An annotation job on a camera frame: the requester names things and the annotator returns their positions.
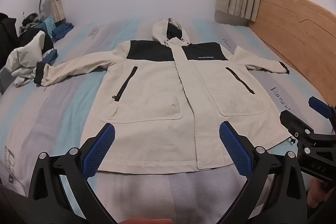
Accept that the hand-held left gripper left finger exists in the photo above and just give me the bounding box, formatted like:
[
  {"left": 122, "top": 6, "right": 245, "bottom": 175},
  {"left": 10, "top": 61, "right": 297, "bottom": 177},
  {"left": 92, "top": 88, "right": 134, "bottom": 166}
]
[{"left": 28, "top": 123, "right": 124, "bottom": 224}]

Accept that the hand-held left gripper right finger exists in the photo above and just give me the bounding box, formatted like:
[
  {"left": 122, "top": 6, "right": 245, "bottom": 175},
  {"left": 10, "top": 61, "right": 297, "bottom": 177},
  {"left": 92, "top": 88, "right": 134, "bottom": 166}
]
[{"left": 219, "top": 121, "right": 308, "bottom": 224}]

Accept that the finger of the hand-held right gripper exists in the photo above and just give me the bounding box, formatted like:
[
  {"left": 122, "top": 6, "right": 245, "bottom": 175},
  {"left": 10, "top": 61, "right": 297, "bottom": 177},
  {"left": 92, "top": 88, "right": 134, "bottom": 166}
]
[
  {"left": 279, "top": 110, "right": 319, "bottom": 140},
  {"left": 308, "top": 96, "right": 336, "bottom": 119}
]

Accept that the beige and black hooded jacket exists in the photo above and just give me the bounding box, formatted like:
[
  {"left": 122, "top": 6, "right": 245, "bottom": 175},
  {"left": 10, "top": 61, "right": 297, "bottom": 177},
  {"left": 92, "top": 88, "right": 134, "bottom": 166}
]
[{"left": 34, "top": 18, "right": 290, "bottom": 175}]

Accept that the person's right hand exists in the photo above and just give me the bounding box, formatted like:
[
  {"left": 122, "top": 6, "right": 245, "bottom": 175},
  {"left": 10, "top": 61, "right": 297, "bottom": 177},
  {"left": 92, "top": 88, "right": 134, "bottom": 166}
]
[{"left": 307, "top": 178, "right": 332, "bottom": 209}]

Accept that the striped bed sheet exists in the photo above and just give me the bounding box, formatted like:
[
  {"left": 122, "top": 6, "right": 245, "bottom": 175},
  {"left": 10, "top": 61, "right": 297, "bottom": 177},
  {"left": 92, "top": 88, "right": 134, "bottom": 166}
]
[{"left": 0, "top": 18, "right": 336, "bottom": 224}]

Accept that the wooden headboard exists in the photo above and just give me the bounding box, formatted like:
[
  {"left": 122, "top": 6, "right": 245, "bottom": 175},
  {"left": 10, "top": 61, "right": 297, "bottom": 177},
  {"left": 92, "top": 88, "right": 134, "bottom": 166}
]
[{"left": 248, "top": 0, "right": 336, "bottom": 109}]

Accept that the crumpled white and black jacket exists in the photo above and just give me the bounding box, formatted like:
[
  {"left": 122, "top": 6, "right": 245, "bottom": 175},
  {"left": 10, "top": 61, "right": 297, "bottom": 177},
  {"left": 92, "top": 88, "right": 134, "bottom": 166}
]
[{"left": 5, "top": 30, "right": 58, "bottom": 88}]

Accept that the grey and black cloth pile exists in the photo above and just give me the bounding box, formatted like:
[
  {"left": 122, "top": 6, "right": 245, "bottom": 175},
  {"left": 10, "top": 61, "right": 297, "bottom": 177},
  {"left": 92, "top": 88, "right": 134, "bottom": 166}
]
[{"left": 20, "top": 12, "right": 47, "bottom": 31}]

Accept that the black garment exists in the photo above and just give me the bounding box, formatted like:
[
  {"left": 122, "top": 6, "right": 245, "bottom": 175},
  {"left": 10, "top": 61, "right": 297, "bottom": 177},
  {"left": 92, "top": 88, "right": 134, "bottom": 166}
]
[{"left": 0, "top": 13, "right": 21, "bottom": 59}]

